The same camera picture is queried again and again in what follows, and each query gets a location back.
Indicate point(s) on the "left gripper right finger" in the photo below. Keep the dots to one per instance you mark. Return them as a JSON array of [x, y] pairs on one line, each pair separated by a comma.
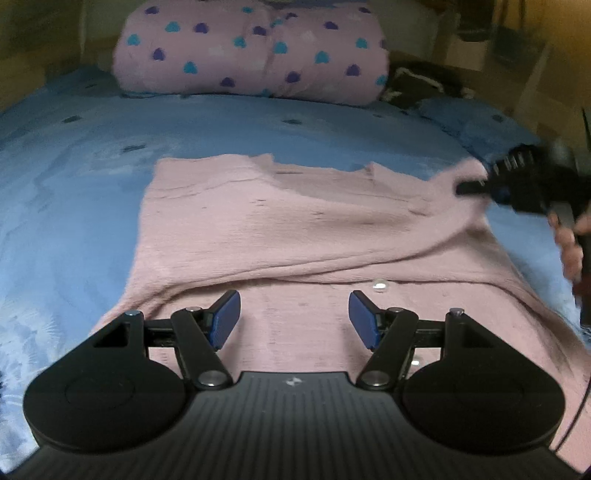
[[456, 382]]

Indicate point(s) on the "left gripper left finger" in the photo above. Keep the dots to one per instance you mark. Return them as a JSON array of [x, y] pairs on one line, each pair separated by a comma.
[[131, 381]]

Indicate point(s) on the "pink knitted sweater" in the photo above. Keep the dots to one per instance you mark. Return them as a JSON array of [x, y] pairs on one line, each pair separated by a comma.
[[296, 241]]

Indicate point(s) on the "person's right hand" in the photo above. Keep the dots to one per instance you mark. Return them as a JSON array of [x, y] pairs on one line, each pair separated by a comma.
[[565, 238]]

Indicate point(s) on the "blue floral pillow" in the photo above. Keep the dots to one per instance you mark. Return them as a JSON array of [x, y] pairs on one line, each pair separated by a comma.
[[482, 130]]

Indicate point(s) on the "black and white bag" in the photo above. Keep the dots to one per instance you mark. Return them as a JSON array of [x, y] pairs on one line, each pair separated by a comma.
[[411, 82]]

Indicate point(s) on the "blue floral bed sheet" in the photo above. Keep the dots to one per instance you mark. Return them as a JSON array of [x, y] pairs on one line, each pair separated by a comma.
[[76, 157]]

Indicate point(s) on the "pink heart-patterned rolled quilt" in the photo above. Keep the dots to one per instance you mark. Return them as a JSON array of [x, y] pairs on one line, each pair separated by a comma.
[[332, 53]]

